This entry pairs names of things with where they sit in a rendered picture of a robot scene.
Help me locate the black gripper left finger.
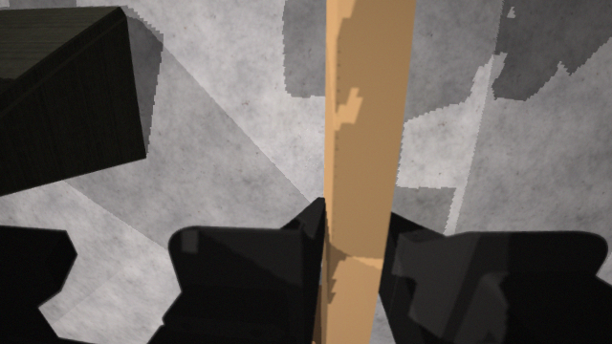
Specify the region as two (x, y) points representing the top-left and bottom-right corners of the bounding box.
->
(168, 197), (326, 344)

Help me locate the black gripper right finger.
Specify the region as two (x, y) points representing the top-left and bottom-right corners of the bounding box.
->
(379, 211), (608, 344)

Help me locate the long wooden rail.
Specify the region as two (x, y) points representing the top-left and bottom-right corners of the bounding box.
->
(320, 0), (417, 344)

